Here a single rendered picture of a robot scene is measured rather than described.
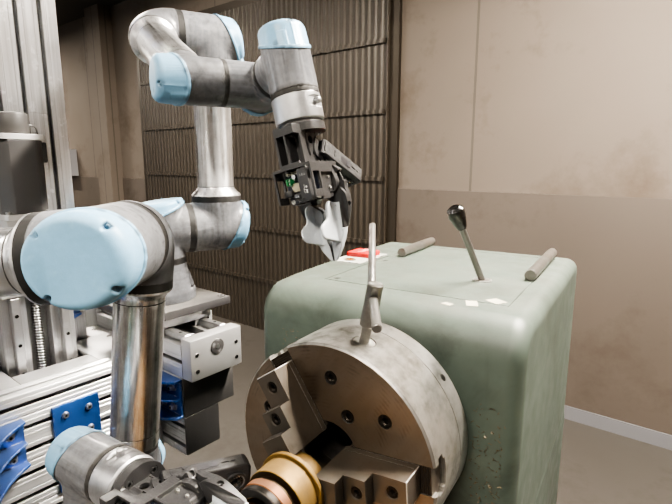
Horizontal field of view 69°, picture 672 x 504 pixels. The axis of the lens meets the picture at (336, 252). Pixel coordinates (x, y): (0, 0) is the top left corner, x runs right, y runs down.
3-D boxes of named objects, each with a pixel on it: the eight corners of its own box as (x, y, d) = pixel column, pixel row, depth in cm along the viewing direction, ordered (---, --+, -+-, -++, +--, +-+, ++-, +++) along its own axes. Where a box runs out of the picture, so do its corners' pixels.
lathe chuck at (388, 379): (269, 459, 87) (293, 296, 79) (433, 562, 72) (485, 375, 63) (234, 487, 80) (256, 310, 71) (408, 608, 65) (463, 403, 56)
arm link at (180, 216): (129, 254, 116) (125, 197, 114) (187, 249, 123) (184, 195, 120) (136, 263, 106) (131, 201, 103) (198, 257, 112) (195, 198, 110)
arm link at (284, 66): (291, 39, 80) (314, 14, 72) (305, 106, 80) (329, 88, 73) (246, 39, 76) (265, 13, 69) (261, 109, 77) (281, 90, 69)
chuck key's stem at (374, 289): (368, 365, 67) (384, 287, 64) (352, 362, 67) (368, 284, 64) (367, 357, 69) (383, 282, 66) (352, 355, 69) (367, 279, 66)
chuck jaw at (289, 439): (318, 427, 72) (281, 354, 74) (342, 417, 69) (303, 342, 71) (269, 465, 63) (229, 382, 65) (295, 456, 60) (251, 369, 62)
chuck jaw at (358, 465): (358, 430, 68) (439, 451, 62) (360, 463, 69) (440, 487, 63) (312, 472, 59) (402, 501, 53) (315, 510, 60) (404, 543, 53)
